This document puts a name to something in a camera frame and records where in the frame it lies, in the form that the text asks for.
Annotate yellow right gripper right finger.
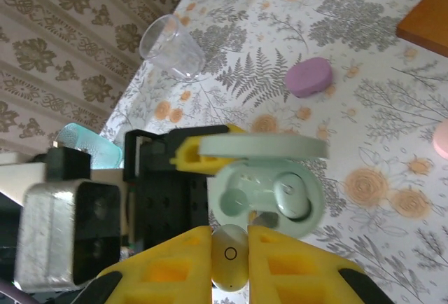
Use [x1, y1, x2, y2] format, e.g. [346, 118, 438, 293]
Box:
[247, 224, 397, 304]

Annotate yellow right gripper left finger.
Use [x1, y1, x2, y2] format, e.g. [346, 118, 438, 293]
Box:
[93, 225, 214, 304]

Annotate mint green earbud charging case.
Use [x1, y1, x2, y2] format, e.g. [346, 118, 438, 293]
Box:
[199, 133, 330, 239]

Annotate purple earbud charging case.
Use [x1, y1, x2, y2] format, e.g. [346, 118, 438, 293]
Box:
[283, 56, 334, 99]

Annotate pink earbud charging case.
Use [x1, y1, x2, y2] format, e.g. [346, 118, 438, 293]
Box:
[431, 119, 448, 160]

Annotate teal translucent plastic cup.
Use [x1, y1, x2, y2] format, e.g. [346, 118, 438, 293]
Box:
[57, 122, 123, 171]

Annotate clear plastic cup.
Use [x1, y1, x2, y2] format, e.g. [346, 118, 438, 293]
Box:
[139, 13, 207, 83]

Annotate black camera cable plug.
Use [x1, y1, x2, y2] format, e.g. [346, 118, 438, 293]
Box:
[45, 139, 92, 183]

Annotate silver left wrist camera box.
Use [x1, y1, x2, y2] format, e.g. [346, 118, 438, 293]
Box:
[13, 180, 123, 291]

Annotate gold wire rack wooden base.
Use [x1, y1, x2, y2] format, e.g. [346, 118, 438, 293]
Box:
[395, 0, 448, 58]

